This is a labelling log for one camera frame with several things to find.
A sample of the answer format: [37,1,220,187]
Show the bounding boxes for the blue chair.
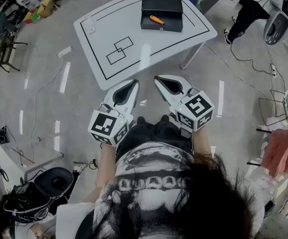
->
[178,0,230,14]

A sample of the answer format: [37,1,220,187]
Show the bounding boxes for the person's right forearm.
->
[192,127,213,159]

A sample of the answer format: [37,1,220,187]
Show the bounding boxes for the orange screwdriver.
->
[150,15,166,26]

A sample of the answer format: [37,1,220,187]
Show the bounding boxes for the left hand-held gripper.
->
[88,79,140,148]

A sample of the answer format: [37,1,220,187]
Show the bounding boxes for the red green yellow toy block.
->
[23,8,40,24]

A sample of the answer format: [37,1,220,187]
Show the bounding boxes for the black and white printed t-shirt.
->
[55,140,265,239]

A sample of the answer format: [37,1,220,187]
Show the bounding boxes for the person's left forearm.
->
[83,143,117,204]

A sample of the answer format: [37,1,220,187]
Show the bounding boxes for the wire frame stool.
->
[259,89,288,126]

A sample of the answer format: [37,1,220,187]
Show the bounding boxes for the small white table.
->
[0,140,65,181]

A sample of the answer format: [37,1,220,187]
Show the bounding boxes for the pink jacket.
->
[261,127,288,178]

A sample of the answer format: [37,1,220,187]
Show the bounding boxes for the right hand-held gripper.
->
[154,74,214,133]

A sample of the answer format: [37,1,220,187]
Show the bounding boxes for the person's black trousers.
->
[116,115,194,161]

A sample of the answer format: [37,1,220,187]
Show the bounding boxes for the white table with black lines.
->
[73,0,218,91]

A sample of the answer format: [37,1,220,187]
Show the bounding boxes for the white remote control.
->
[84,15,96,34]

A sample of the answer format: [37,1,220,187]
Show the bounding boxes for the grey oval device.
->
[263,10,288,46]

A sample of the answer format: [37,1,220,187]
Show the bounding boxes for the black box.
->
[140,0,184,33]

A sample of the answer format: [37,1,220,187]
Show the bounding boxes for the black oval device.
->
[34,167,74,199]

